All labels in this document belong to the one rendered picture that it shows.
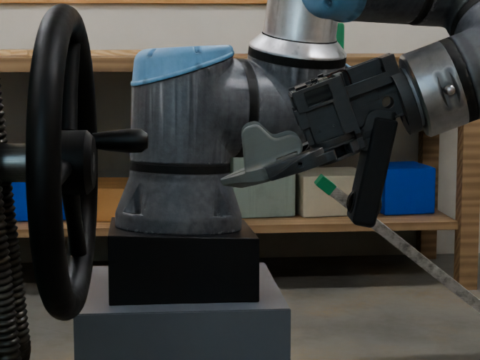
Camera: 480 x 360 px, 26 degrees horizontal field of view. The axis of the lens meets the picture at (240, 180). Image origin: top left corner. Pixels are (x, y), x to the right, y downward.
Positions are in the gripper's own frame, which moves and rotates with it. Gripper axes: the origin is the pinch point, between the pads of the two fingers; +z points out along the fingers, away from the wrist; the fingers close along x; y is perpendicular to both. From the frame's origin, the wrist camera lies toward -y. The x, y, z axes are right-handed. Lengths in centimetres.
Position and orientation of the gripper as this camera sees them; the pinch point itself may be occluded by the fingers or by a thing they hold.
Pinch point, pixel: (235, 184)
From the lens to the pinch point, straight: 108.3
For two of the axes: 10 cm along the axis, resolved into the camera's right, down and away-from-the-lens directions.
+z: -9.4, 3.5, 0.5
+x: 0.1, 1.5, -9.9
